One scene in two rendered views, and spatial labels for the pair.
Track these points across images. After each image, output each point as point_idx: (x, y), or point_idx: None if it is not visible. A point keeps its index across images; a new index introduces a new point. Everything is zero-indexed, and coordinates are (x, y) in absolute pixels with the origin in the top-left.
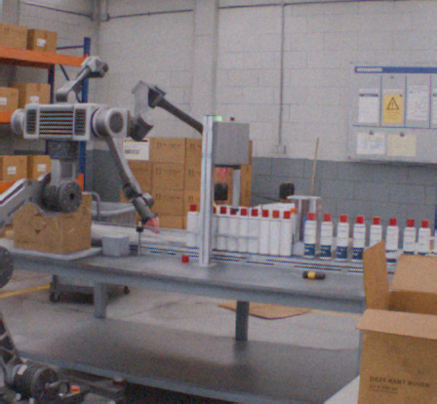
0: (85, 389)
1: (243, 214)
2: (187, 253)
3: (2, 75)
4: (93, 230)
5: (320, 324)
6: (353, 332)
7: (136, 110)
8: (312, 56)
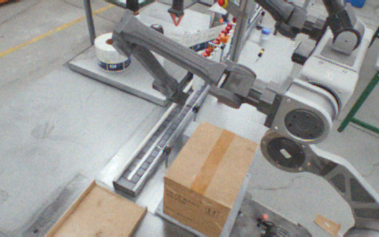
0: (244, 215)
1: (220, 42)
2: (205, 94)
3: None
4: (136, 154)
5: None
6: (30, 69)
7: (277, 3)
8: None
